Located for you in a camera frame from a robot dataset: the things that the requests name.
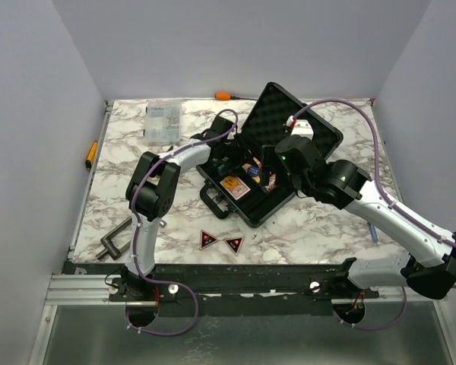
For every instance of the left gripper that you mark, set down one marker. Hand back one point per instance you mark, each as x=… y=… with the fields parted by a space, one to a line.
x=242 y=154

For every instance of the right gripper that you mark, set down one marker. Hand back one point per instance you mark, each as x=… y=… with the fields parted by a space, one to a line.
x=269 y=158

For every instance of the green chip stack front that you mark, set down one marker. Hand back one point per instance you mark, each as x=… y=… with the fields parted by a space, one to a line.
x=223 y=168

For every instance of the blue small blind button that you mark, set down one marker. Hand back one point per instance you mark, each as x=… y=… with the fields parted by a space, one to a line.
x=253 y=171

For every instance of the white poker chip stack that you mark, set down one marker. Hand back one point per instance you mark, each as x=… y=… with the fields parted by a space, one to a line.
x=271 y=183

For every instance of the all-in triangle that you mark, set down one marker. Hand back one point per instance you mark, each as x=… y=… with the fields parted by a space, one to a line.
x=234 y=244
x=207 y=239

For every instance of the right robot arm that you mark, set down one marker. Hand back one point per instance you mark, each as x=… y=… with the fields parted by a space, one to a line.
x=429 y=265

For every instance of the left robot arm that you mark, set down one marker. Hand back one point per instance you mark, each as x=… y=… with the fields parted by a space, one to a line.
x=150 y=195

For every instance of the black poker set case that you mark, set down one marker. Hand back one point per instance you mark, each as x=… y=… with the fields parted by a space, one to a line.
x=266 y=124

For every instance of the red playing card deck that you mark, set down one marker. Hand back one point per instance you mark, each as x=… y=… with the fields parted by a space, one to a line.
x=240 y=191

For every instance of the orange screwdriver at back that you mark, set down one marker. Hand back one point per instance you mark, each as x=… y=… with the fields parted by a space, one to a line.
x=223 y=96

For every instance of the clear plastic screw box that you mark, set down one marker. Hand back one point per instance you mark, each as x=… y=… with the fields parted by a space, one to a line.
x=162 y=122

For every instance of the blue red pen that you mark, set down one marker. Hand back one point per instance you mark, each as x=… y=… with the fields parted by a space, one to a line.
x=373 y=233

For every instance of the orange tool at left edge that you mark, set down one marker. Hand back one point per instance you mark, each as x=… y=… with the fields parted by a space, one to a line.
x=91 y=155

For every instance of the dark metal clamp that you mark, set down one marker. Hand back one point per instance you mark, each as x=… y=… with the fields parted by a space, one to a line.
x=112 y=245

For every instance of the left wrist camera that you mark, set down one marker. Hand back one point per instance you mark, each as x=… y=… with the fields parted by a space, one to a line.
x=219 y=126

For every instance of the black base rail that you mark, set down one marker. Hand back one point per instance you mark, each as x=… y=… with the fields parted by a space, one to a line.
x=175 y=290

